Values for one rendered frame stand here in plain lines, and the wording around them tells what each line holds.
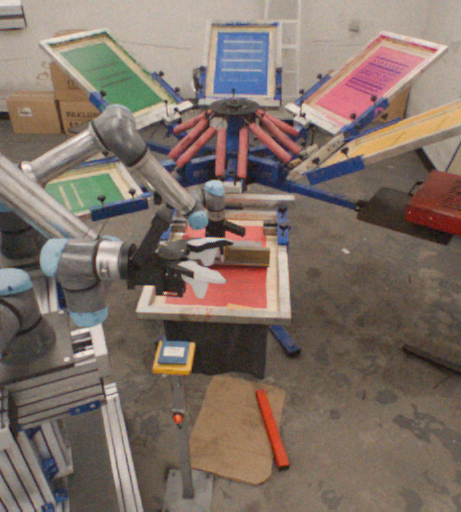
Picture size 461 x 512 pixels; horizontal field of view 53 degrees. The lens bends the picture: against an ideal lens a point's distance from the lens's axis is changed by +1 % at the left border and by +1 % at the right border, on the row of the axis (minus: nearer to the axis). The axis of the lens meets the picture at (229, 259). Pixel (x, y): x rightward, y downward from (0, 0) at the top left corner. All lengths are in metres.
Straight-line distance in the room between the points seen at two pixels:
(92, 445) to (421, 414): 1.73
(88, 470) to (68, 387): 0.97
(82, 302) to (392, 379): 2.29
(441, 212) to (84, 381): 1.69
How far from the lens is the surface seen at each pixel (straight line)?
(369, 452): 2.63
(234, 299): 1.85
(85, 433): 2.44
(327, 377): 2.87
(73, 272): 0.89
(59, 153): 1.70
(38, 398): 1.43
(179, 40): 6.17
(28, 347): 1.29
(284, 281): 1.89
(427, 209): 2.32
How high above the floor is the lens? 2.17
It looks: 36 degrees down
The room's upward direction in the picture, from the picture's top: straight up
